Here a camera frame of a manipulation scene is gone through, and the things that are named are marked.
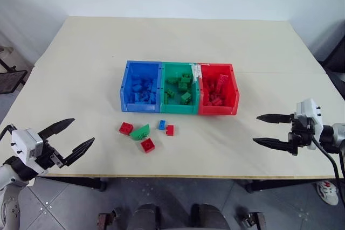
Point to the black metal stand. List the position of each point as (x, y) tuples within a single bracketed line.
[(10, 79)]

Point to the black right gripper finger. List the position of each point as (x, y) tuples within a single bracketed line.
[(275, 118), (272, 144)]

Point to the red plastic bin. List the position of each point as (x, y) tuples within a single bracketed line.
[(218, 111)]

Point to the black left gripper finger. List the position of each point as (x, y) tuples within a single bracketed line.
[(58, 126), (78, 152)]

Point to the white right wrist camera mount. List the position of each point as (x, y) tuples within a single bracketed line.
[(307, 108)]

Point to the red square toy brick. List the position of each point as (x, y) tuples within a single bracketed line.
[(147, 145), (125, 128)]

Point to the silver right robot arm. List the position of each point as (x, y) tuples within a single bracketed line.
[(339, 133)]

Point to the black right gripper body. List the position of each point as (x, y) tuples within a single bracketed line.
[(300, 136)]

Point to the black table leg beam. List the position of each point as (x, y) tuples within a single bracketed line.
[(269, 185)]

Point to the dark rounded shape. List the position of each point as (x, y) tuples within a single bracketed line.
[(147, 217)]

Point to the green plastic bin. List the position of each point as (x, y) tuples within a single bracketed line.
[(175, 109)]

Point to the green curved toy brick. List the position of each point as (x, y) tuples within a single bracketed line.
[(140, 132)]

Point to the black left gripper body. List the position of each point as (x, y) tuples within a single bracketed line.
[(48, 157)]

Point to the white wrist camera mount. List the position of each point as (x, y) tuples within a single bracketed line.
[(25, 141), (307, 108)]

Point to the small red toy brick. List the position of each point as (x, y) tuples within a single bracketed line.
[(170, 130)]

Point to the white paper label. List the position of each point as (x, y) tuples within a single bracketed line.
[(196, 72)]

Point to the white red sneaker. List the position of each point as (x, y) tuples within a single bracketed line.
[(327, 192)]

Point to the blue plastic bin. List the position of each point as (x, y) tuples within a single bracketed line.
[(124, 98)]

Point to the small blue toy brick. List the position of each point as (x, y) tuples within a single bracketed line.
[(162, 124)]

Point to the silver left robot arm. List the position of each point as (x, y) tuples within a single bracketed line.
[(8, 203)]

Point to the long red toy brick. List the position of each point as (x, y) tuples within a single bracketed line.
[(222, 79)]

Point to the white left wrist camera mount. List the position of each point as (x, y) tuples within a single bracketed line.
[(25, 141)]

